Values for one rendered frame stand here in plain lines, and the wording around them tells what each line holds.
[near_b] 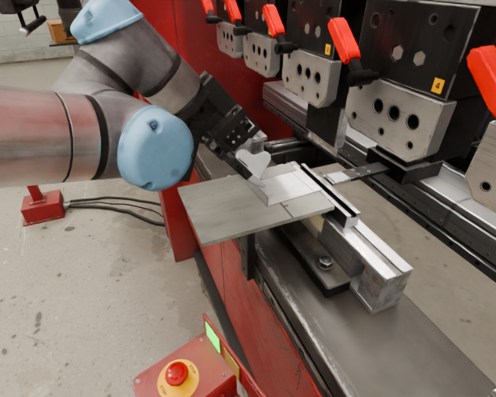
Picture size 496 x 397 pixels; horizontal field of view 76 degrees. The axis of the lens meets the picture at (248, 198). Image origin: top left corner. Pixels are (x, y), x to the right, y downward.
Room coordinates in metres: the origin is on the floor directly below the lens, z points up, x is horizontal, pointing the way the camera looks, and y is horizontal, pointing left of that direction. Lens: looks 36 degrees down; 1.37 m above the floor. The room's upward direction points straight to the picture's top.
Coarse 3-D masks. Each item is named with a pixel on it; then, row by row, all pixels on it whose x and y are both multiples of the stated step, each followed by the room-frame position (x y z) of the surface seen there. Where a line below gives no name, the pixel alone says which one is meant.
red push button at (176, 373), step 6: (168, 366) 0.28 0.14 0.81; (174, 366) 0.27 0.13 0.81; (180, 366) 0.27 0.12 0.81; (186, 366) 0.28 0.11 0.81; (168, 372) 0.27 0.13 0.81; (174, 372) 0.27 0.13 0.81; (180, 372) 0.27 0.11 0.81; (186, 372) 0.27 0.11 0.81; (168, 378) 0.26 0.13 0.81; (174, 378) 0.26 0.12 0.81; (180, 378) 0.26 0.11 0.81; (186, 378) 0.26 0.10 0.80; (174, 384) 0.25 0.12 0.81; (180, 384) 0.26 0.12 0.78
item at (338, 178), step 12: (372, 156) 0.66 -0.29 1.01; (384, 156) 0.64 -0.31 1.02; (396, 156) 0.62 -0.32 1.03; (360, 168) 0.62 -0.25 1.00; (372, 168) 0.62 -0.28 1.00; (384, 168) 0.62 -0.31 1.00; (396, 168) 0.60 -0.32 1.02; (408, 168) 0.59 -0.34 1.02; (420, 168) 0.59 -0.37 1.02; (432, 168) 0.60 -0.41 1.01; (336, 180) 0.56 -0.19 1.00; (348, 180) 0.57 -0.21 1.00; (396, 180) 0.59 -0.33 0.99; (408, 180) 0.58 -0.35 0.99
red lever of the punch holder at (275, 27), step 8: (264, 8) 0.64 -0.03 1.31; (272, 8) 0.64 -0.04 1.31; (272, 16) 0.63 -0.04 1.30; (272, 24) 0.62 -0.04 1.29; (280, 24) 0.62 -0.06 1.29; (272, 32) 0.61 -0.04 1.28; (280, 32) 0.61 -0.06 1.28; (280, 40) 0.60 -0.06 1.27; (280, 48) 0.58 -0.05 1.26; (288, 48) 0.59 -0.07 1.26; (296, 48) 0.60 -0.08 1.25
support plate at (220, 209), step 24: (288, 168) 0.62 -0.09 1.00; (192, 192) 0.53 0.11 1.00; (216, 192) 0.53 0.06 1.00; (240, 192) 0.53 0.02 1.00; (192, 216) 0.45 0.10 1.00; (216, 216) 0.45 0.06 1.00; (240, 216) 0.45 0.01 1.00; (264, 216) 0.45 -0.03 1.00; (288, 216) 0.45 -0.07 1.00; (216, 240) 0.39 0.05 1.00
